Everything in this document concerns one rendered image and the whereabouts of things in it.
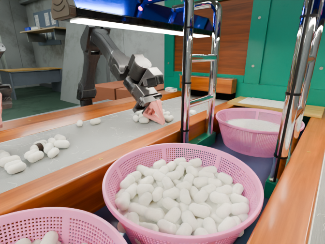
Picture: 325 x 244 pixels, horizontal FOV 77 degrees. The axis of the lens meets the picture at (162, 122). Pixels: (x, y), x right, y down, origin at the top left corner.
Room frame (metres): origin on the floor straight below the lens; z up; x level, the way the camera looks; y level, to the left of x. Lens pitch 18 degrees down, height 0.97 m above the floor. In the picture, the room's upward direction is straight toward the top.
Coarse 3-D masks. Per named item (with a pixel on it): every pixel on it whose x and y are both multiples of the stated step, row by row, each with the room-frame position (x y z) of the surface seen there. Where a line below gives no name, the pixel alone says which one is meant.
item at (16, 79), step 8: (0, 72) 4.82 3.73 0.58; (8, 72) 4.53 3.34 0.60; (16, 72) 4.66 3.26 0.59; (24, 72) 4.79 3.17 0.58; (32, 72) 4.93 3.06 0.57; (40, 72) 5.07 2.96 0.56; (48, 72) 5.22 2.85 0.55; (56, 72) 5.38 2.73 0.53; (8, 80) 4.60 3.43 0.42; (16, 80) 4.64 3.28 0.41; (24, 80) 4.76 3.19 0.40; (32, 80) 4.90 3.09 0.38; (40, 80) 5.04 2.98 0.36; (48, 80) 5.19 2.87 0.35; (56, 80) 5.35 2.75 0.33; (56, 88) 5.62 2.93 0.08
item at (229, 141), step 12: (228, 108) 0.77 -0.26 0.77; (240, 108) 0.78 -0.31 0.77; (252, 108) 0.77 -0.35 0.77; (228, 120) 0.75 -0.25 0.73; (228, 132) 0.59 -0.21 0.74; (240, 132) 0.56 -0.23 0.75; (252, 132) 0.53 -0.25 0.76; (264, 132) 0.52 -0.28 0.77; (276, 132) 0.52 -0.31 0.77; (228, 144) 0.61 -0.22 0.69; (240, 144) 0.57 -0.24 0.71; (252, 144) 0.55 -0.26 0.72; (264, 144) 0.53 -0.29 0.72; (264, 156) 0.55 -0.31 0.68
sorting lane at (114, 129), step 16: (128, 112) 0.82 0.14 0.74; (176, 112) 0.82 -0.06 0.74; (64, 128) 0.63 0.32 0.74; (80, 128) 0.63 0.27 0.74; (96, 128) 0.63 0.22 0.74; (112, 128) 0.62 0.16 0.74; (128, 128) 0.63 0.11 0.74; (144, 128) 0.63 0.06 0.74; (160, 128) 0.63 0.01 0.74; (0, 144) 0.50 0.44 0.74; (16, 144) 0.50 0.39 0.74; (32, 144) 0.50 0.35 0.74; (80, 144) 0.50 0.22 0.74; (96, 144) 0.50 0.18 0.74; (112, 144) 0.50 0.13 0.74; (48, 160) 0.41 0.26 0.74; (64, 160) 0.41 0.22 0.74; (80, 160) 0.41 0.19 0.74; (0, 176) 0.35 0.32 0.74; (16, 176) 0.35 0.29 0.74; (32, 176) 0.35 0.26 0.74; (0, 192) 0.30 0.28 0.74
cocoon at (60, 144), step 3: (57, 141) 0.47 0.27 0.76; (60, 141) 0.47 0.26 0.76; (63, 141) 0.47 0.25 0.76; (66, 141) 0.48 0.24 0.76; (54, 144) 0.47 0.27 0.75; (57, 144) 0.47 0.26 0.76; (60, 144) 0.47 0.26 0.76; (63, 144) 0.47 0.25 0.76; (66, 144) 0.47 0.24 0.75; (69, 144) 0.48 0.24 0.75; (57, 147) 0.47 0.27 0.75; (60, 147) 0.47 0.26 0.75; (63, 147) 0.47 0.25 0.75; (66, 147) 0.47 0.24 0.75
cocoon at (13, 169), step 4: (16, 164) 0.36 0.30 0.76; (20, 164) 0.37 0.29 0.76; (24, 164) 0.37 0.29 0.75; (8, 168) 0.35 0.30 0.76; (12, 168) 0.35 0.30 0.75; (16, 168) 0.36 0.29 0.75; (20, 168) 0.36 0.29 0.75; (24, 168) 0.37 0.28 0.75; (8, 172) 0.35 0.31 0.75; (12, 172) 0.35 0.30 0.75; (16, 172) 0.36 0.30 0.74
